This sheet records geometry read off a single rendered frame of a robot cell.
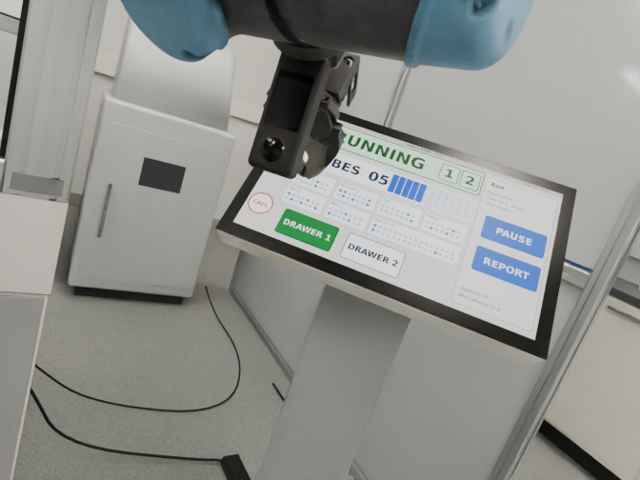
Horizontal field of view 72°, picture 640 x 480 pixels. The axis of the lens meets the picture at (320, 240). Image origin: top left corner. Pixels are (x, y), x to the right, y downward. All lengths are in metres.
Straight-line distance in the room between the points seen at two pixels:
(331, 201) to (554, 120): 0.84
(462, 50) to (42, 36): 0.58
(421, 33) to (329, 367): 0.70
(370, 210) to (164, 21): 0.50
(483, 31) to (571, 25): 1.32
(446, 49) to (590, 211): 1.11
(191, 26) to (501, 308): 0.56
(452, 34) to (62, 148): 0.59
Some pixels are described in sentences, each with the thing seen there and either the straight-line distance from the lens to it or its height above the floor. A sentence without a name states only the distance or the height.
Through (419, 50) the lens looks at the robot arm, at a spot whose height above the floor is 1.20.
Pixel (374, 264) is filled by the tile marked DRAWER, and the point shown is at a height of 0.99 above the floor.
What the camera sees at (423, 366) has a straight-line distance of 1.56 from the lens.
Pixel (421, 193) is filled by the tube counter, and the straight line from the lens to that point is 0.75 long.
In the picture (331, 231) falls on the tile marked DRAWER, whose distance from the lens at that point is 0.69.
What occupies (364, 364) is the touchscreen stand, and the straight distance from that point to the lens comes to 0.81.
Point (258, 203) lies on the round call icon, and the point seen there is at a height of 1.01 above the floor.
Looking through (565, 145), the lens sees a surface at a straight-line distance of 1.37.
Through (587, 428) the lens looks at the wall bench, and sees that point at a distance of 2.72.
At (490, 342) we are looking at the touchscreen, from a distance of 0.68.
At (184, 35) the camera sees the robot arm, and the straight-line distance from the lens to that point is 0.28.
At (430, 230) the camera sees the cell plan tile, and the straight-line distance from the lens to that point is 0.71.
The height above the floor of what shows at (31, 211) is 0.93.
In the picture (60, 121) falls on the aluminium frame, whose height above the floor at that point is 1.06.
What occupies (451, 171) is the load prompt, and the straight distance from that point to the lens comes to 0.79.
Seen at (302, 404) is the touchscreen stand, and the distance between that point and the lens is 0.88.
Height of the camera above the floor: 1.15
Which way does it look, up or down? 13 degrees down
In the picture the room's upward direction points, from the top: 19 degrees clockwise
